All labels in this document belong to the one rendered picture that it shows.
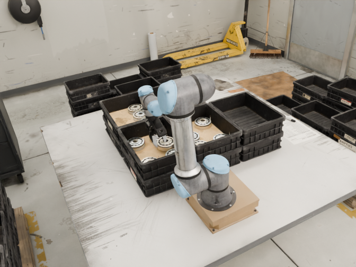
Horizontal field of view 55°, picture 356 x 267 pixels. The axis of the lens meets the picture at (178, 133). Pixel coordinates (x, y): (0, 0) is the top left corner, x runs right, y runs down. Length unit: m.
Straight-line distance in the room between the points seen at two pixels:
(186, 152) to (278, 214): 0.61
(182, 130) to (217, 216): 0.48
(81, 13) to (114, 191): 3.43
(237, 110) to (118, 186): 0.93
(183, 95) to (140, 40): 4.11
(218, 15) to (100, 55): 2.04
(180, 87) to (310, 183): 1.00
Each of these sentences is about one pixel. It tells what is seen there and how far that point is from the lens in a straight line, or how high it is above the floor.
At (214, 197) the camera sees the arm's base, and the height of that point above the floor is 0.84.
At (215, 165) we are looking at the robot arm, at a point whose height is 1.02.
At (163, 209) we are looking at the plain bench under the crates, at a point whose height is 0.70.
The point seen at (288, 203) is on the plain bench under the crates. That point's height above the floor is 0.70.
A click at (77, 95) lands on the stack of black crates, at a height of 0.55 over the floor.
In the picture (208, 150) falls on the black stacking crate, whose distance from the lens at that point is 1.84.
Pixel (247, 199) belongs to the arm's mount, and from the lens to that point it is 1.68.
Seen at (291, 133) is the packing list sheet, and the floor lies 0.70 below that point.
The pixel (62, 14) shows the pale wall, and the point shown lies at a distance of 4.94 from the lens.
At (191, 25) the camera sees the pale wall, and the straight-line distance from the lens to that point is 5.66.
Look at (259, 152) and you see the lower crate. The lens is 2.08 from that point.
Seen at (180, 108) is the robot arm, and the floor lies 1.34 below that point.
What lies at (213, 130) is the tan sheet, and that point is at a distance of 2.09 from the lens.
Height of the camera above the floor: 1.95
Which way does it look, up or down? 33 degrees down
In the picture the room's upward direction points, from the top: 4 degrees counter-clockwise
